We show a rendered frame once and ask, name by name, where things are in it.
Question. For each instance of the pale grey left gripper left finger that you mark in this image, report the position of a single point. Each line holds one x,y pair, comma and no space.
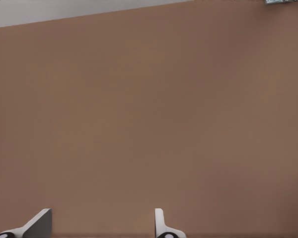
37,224

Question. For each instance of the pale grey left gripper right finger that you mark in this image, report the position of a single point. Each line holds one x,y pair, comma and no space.
161,224

